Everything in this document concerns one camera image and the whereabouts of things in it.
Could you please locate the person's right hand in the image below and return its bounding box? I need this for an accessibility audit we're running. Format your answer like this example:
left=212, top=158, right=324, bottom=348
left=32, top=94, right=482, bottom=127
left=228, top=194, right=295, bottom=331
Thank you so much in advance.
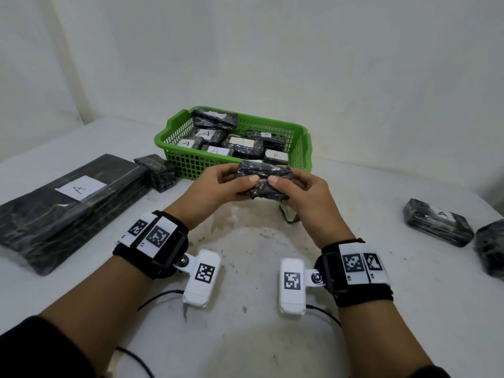
left=267, top=170, right=356, bottom=249

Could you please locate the person's left hand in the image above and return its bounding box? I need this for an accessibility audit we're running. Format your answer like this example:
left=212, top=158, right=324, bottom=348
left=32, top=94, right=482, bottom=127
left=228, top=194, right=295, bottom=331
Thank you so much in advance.
left=165, top=164, right=260, bottom=232

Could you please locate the small black packet with label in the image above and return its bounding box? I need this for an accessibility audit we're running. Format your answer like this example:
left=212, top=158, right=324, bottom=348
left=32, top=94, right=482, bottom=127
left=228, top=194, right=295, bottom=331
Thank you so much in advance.
left=279, top=202, right=302, bottom=225

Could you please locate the small marbled packet labelled A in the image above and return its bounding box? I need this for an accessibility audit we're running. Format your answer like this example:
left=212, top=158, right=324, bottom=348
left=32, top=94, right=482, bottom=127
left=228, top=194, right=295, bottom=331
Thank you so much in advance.
left=201, top=144, right=235, bottom=157

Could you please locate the black packet labelled A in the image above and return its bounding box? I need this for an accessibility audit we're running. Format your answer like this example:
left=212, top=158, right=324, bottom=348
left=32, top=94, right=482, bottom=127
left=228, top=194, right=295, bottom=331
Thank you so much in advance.
left=192, top=128, right=228, bottom=145

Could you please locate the green plastic mesh basket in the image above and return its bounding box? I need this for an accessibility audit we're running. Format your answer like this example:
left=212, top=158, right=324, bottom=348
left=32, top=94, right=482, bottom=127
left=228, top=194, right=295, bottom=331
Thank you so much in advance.
left=153, top=107, right=313, bottom=181

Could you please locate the black packet labelled b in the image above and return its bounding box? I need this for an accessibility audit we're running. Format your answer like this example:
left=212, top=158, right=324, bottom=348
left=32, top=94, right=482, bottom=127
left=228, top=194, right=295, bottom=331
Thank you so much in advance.
left=306, top=304, right=342, bottom=327
left=237, top=160, right=294, bottom=201

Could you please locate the long black packet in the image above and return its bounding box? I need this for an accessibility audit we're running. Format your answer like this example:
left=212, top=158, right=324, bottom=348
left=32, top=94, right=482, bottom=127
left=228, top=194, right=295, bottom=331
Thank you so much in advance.
left=246, top=129, right=287, bottom=151

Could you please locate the long black box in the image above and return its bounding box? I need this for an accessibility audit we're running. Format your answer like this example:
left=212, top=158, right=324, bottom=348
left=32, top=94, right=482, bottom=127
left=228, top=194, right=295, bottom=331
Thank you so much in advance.
left=0, top=154, right=152, bottom=277

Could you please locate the person's left forearm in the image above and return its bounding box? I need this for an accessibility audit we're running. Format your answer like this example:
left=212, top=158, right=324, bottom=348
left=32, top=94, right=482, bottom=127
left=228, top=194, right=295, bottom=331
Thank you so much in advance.
left=0, top=255, right=154, bottom=378

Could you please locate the person's right forearm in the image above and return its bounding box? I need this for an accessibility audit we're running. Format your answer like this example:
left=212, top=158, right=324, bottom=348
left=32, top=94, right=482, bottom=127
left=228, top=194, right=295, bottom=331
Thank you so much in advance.
left=337, top=301, right=452, bottom=378

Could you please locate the black right wristband with markers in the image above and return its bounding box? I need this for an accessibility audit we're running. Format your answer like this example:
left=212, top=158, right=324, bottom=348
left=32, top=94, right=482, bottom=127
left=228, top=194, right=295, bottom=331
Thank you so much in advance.
left=314, top=239, right=394, bottom=308

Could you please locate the black wristband with markers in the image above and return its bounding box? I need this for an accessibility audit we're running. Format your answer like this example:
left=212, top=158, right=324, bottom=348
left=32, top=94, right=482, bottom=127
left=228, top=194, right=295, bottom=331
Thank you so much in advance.
left=113, top=210, right=190, bottom=280
left=314, top=239, right=394, bottom=308

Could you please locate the black left wristband with markers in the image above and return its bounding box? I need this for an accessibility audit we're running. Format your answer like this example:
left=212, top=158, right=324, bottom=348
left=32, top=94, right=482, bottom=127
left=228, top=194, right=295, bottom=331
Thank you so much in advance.
left=113, top=210, right=190, bottom=280

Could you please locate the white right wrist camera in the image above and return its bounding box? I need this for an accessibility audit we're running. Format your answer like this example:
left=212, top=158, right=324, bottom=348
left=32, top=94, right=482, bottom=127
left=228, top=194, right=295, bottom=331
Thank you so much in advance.
left=279, top=257, right=328, bottom=316

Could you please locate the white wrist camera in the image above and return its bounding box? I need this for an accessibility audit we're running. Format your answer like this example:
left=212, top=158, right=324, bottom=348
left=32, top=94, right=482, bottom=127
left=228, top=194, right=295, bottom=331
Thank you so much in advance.
left=173, top=249, right=221, bottom=308
left=279, top=257, right=328, bottom=316

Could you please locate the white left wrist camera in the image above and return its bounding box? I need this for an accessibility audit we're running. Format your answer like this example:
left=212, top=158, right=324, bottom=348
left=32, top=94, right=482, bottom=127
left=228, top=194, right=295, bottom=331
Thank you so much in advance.
left=173, top=249, right=221, bottom=308

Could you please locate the black left camera cable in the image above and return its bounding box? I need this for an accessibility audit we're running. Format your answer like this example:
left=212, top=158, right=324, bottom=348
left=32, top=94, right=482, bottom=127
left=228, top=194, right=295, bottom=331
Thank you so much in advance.
left=116, top=290, right=185, bottom=378

